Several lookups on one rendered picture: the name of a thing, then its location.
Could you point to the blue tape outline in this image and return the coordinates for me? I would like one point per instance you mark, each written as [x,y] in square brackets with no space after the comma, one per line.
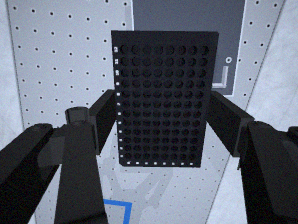
[127,205]

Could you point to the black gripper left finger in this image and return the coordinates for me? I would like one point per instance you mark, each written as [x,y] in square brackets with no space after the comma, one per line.
[24,180]

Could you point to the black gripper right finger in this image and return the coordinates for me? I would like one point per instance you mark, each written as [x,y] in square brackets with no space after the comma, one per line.
[268,161]

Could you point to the black well plate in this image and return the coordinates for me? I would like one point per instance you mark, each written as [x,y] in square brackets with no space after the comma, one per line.
[162,83]

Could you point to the grey flat rectangular plate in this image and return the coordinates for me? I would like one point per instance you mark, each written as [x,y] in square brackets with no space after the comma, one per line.
[62,58]

